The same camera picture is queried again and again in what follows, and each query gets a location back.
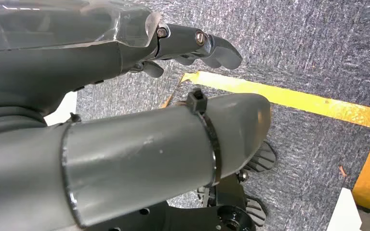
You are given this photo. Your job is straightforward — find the black robot foot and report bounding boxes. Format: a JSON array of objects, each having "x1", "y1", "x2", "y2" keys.
[{"x1": 86, "y1": 140, "x2": 278, "y2": 231}]

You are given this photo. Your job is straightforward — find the white open drawer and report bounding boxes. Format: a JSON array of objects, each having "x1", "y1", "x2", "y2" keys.
[{"x1": 327, "y1": 187, "x2": 370, "y2": 231}]

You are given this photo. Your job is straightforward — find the black cable tie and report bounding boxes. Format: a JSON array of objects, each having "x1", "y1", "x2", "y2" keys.
[{"x1": 185, "y1": 88, "x2": 222, "y2": 187}]

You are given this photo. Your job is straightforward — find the white flat object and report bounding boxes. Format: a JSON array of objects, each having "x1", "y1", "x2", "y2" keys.
[{"x1": 44, "y1": 91, "x2": 78, "y2": 126}]

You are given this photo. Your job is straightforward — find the yellow floor tape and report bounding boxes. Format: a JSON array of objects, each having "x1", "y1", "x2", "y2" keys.
[{"x1": 161, "y1": 70, "x2": 370, "y2": 210}]

